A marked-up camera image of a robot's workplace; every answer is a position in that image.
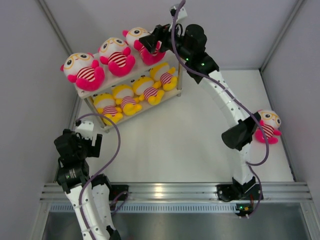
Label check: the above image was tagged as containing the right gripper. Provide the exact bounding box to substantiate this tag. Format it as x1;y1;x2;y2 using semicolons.
137;21;191;63

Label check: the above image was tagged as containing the pink plush with yellow glasses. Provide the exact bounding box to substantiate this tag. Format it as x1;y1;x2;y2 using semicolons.
122;27;166;66

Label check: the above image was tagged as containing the yellow plush with black eyes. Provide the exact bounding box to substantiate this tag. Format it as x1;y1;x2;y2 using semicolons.
132;76;165;106

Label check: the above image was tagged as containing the yellow plush striped shirt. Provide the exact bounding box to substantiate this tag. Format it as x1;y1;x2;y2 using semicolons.
111;84;143;116

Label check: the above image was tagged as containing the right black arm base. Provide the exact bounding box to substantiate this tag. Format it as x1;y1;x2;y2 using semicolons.
216;183;264;202

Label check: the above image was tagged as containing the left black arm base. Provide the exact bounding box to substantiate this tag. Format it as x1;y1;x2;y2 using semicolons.
109;184;129;201

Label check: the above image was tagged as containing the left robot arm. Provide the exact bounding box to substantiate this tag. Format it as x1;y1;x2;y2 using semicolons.
54;129;121;240

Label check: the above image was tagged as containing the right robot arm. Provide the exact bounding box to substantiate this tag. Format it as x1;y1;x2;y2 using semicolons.
138;24;261;201

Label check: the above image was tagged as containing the yellow plush lower shelf right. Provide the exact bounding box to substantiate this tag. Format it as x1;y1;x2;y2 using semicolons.
149;62;178;91

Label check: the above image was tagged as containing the yellow plush shelf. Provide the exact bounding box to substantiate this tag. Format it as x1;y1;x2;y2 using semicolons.
149;62;178;91
93;93;124;124

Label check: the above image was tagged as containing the yellow plush lower shelf left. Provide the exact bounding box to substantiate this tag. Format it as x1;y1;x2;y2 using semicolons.
93;93;124;124

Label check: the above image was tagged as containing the white two-tier shelf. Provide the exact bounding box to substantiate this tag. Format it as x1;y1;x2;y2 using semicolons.
74;49;183;133

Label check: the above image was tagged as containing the pink plush on shelf top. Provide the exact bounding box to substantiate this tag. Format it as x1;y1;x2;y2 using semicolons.
60;52;105;92

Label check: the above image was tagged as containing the small black connector board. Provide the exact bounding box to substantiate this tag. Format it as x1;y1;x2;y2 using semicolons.
235;203;253;218

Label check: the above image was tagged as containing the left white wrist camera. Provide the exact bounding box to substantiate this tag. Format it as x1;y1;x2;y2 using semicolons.
75;119;96;141

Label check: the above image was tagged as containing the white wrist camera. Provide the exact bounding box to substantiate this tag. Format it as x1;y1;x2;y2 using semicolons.
169;4;188;23
75;119;96;141

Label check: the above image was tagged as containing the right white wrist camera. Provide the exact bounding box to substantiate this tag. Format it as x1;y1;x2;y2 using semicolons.
169;4;188;23

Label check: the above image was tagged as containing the aluminium front rail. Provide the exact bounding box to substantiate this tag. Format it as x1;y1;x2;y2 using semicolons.
39;181;313;201

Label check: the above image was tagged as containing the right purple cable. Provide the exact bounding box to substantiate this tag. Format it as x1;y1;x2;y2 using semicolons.
171;0;271;218

